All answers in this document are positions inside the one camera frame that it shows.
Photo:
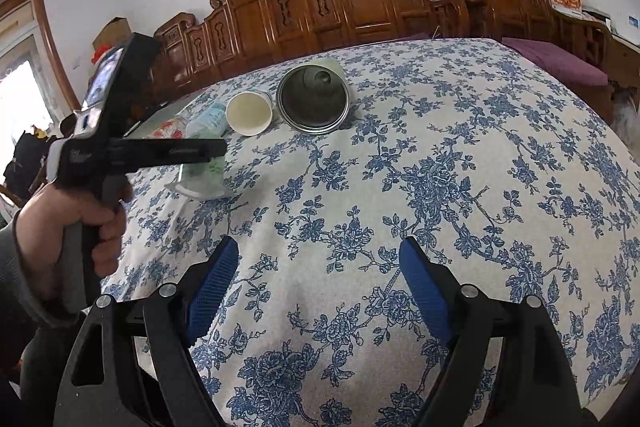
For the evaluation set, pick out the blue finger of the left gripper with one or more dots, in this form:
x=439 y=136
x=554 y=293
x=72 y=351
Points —
x=129 y=155

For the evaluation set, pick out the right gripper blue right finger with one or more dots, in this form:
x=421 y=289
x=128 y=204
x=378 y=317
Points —
x=534 y=385

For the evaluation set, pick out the translucent green labelled cup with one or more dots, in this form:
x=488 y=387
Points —
x=202 y=181

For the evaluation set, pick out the grey sleeve left forearm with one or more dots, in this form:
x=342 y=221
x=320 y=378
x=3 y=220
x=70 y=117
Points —
x=18 y=300

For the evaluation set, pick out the clear blue plastic cup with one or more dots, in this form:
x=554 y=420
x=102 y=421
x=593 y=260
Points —
x=210 y=124

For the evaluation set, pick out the white paper cup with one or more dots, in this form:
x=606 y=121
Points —
x=249 y=113

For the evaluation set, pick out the cream steel-lined thermos cup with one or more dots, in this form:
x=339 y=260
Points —
x=315 y=97

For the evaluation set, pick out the person's left hand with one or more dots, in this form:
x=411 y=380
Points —
x=39 y=231

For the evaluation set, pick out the black clothes pile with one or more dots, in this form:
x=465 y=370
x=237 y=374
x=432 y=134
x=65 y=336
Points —
x=30 y=154

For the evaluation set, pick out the clear glass with red print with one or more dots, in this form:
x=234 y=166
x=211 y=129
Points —
x=174 y=128

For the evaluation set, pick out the brown cardboard box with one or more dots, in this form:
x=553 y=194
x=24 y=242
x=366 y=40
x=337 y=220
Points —
x=114 y=32

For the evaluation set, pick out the blue floral tablecloth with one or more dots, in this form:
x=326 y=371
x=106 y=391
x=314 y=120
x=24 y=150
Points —
x=491 y=164

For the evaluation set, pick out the long carved wooden sofa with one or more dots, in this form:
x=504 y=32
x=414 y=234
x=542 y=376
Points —
x=239 y=36

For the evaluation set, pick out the purple armchair cushion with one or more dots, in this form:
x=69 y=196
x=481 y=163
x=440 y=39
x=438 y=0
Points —
x=562 y=65

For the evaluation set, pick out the wooden side table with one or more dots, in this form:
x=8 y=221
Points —
x=622 y=57

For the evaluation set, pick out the carved wooden armchair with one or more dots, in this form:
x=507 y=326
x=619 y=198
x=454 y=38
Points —
x=537 y=20

